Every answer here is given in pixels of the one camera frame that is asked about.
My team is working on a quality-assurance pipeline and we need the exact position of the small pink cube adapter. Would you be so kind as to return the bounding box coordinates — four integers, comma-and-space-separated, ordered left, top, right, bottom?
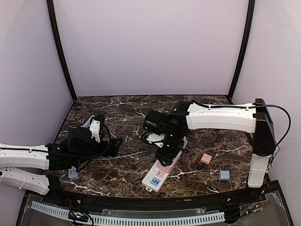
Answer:
201, 153, 212, 165

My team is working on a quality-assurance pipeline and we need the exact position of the white multicolour power strip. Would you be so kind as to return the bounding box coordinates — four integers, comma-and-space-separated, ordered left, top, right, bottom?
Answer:
142, 137, 187, 193

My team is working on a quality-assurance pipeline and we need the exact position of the small blue cube adapter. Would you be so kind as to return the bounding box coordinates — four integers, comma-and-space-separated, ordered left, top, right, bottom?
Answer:
219, 170, 230, 181

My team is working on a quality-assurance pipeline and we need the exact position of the blue small power strip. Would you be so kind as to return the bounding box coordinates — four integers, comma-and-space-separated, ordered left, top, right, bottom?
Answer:
68, 166, 79, 180

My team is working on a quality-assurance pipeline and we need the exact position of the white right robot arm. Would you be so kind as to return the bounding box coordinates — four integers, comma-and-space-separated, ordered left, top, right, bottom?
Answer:
142, 98, 276, 188

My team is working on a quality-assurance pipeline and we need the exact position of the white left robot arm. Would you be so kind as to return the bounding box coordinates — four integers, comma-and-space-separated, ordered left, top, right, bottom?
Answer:
0, 127, 123, 195

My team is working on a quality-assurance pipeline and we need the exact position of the small circuit board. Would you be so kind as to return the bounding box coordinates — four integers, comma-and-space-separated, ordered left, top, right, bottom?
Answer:
68, 210, 89, 223

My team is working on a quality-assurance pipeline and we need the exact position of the black front table rail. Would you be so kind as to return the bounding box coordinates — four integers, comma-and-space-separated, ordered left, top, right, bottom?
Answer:
56, 188, 247, 212

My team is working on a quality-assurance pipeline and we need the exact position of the white slotted cable duct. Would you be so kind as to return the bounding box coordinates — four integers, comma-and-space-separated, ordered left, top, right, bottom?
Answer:
31, 201, 225, 226

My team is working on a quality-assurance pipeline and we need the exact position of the left black frame post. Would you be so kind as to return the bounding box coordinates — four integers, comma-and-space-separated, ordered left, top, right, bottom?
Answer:
46, 0, 77, 102

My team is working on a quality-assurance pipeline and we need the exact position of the black frame post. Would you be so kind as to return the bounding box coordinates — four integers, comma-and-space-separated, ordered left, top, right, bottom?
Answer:
46, 0, 77, 102
228, 0, 255, 100

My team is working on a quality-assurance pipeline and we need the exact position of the right black frame post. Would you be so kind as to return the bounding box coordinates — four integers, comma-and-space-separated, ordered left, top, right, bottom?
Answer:
228, 0, 255, 100

